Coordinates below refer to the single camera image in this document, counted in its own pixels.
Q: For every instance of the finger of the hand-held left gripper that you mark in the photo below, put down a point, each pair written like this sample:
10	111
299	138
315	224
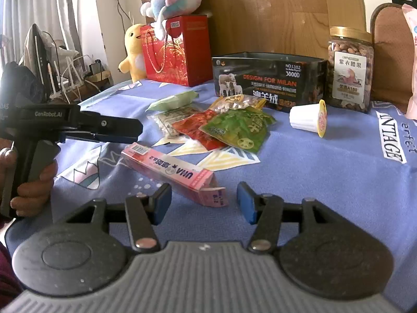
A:
110	124
107	138

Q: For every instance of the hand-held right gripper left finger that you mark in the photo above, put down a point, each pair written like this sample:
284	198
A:
163	202

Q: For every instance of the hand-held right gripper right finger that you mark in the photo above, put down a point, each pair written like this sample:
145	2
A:
246	202

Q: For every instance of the pink candy box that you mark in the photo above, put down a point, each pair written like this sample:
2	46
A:
169	169

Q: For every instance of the light green packet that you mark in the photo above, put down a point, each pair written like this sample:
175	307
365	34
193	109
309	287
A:
172	101

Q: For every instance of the white jelly cup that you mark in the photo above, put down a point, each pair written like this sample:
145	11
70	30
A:
304	117

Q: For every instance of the black tin box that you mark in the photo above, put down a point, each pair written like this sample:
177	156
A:
260	81

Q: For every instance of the person's left hand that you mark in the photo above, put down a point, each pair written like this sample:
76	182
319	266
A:
32	190

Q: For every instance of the clear barcode peanut packet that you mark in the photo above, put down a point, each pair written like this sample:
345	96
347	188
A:
166	119

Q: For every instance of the white router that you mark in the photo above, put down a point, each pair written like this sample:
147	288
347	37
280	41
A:
70	71

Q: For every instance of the black upright device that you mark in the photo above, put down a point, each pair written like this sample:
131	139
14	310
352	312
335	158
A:
35	58

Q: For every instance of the green snack packet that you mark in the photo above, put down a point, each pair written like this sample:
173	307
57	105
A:
241	127

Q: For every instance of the yellow plush duck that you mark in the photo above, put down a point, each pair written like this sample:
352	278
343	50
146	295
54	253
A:
133	52

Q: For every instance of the red snack packet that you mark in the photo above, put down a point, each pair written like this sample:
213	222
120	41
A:
195	127

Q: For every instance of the blue printed blanket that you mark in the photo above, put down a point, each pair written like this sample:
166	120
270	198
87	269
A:
325	169

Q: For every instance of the red gift bag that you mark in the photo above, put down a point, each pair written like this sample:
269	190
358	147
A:
182	55

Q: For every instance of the yellow-edged peanut packet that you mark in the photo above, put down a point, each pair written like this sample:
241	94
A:
234	101

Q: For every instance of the grey curtain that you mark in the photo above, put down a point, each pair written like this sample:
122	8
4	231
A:
39	0

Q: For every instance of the person's dark red clothing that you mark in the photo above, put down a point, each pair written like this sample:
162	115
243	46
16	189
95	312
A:
8	267

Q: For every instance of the clear nut jar gold lid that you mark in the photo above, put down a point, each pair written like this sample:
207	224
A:
348	71

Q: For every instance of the wooden headboard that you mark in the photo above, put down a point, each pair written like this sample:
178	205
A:
277	13

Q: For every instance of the brown chair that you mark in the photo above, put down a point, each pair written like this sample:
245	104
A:
387	55

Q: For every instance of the pink snack bag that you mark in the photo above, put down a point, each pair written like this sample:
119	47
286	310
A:
412	55

